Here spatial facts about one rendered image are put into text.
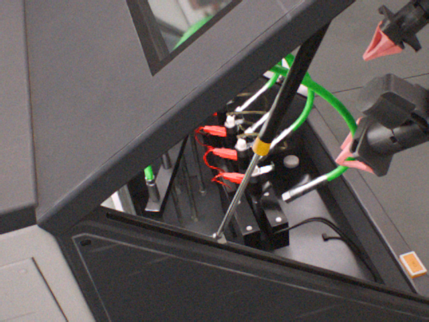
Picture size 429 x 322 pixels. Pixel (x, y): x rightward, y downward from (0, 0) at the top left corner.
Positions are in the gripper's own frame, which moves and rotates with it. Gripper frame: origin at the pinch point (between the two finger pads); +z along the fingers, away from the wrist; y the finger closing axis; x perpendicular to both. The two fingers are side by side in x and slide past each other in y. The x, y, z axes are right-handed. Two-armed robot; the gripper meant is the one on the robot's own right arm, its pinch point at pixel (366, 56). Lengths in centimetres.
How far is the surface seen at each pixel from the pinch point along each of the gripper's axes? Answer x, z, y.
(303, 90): -20.8, 24.3, -9.3
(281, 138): 10.2, 21.5, 5.0
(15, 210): 62, 15, 55
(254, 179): 20.9, 26.4, 9.1
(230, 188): 13.9, 37.0, 6.2
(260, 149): 52, -1, 35
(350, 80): -152, 66, -107
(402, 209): -60, 61, -110
